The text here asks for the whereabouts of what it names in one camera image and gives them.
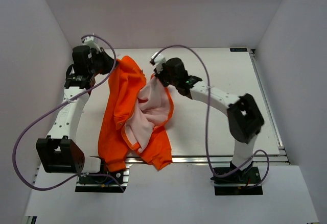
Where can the orange jacket pink lining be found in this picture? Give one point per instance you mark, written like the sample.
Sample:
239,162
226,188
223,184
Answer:
135,117

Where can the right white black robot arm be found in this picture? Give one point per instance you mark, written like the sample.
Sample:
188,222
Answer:
244,117

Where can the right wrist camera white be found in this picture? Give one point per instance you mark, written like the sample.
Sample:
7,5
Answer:
157,60

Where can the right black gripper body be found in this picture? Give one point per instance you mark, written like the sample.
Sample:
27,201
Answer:
165,77

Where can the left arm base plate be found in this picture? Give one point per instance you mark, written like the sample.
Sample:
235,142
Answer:
103,184

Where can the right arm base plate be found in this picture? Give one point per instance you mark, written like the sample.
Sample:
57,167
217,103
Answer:
248,183

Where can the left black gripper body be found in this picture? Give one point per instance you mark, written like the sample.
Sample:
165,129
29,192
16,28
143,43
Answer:
99,63

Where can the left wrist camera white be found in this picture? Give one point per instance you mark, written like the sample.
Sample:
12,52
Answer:
90,41

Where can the blue label right corner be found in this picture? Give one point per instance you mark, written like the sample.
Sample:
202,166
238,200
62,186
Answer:
238,49

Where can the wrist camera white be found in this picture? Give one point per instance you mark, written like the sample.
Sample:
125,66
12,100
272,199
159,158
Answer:
157,60
90,41

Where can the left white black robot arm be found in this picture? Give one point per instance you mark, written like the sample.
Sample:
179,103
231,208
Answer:
58,151

